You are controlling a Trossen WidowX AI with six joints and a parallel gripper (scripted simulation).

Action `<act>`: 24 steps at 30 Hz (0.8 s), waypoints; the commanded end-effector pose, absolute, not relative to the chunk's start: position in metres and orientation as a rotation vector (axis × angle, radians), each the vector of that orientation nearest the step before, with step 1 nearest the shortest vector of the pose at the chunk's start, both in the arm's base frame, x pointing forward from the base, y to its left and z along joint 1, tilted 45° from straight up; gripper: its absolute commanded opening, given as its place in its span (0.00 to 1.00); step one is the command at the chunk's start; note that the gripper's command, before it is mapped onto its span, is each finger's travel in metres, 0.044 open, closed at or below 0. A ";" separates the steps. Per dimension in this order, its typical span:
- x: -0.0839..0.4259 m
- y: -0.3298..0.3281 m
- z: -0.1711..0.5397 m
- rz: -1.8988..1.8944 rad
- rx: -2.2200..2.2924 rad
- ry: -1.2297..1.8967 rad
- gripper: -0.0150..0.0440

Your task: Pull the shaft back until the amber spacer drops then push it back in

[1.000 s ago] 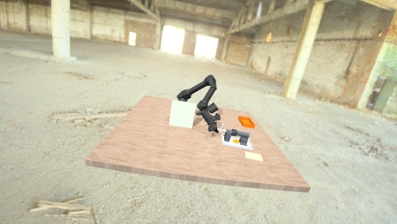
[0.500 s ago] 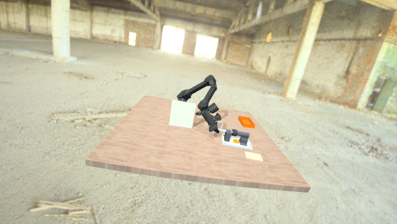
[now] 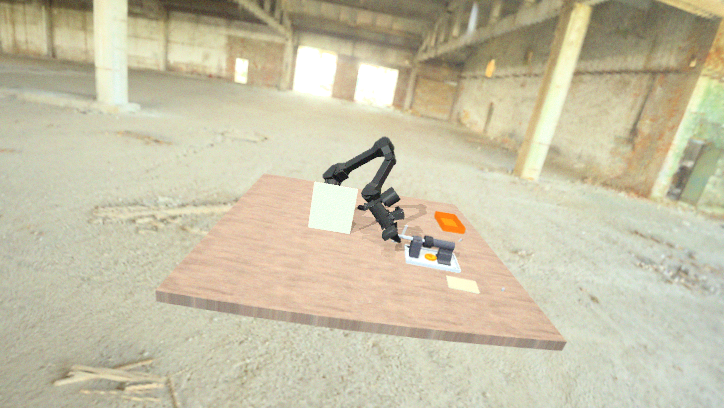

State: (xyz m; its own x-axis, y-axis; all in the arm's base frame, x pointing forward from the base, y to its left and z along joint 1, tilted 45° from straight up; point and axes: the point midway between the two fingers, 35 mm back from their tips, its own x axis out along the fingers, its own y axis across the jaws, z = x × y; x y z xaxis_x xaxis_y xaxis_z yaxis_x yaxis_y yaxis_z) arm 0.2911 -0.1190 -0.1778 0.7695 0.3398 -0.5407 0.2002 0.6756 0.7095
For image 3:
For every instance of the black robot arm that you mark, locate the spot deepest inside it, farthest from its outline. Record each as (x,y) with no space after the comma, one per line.
(371,193)

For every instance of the orange shallow tray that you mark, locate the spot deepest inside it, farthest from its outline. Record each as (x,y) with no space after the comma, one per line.
(449,223)

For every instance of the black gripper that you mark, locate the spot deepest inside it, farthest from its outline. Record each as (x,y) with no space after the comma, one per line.
(391,230)

